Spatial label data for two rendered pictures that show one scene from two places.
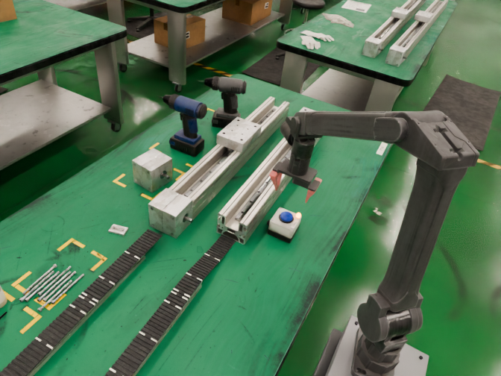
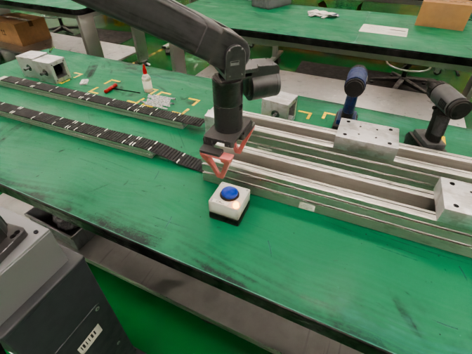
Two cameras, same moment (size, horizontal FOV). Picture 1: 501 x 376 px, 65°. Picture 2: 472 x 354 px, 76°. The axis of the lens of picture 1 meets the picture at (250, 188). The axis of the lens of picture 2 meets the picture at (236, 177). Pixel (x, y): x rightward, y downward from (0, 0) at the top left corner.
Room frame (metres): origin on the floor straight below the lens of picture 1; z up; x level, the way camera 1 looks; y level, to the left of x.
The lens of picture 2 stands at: (0.94, -0.66, 1.36)
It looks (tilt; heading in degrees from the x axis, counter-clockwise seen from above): 40 degrees down; 92
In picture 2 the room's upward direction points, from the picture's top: straight up
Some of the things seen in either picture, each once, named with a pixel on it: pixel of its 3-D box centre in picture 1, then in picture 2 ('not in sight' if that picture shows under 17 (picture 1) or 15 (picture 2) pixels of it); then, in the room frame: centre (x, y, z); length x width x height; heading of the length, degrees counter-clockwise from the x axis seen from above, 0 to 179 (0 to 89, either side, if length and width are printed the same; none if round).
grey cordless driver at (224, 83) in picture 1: (221, 101); (430, 119); (1.51, 0.18, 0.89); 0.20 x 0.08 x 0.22; 90
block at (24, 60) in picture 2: not in sight; (33, 65); (-0.06, 0.75, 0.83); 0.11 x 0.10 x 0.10; 72
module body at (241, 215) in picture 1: (282, 164); (352, 197); (1.22, -0.11, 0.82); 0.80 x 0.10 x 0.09; 159
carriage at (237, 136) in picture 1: (238, 136); (364, 142); (1.29, 0.07, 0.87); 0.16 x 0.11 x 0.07; 159
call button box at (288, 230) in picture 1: (282, 223); (231, 200); (0.91, -0.12, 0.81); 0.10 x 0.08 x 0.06; 69
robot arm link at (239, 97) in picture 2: (302, 145); (230, 89); (0.92, -0.12, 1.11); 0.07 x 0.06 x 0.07; 24
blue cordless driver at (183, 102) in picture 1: (180, 122); (350, 100); (1.30, 0.30, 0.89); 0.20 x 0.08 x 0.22; 70
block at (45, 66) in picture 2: not in sight; (50, 69); (0.05, 0.69, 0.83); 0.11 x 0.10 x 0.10; 70
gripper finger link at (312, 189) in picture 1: (305, 188); (222, 156); (0.90, -0.16, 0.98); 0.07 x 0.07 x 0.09; 69
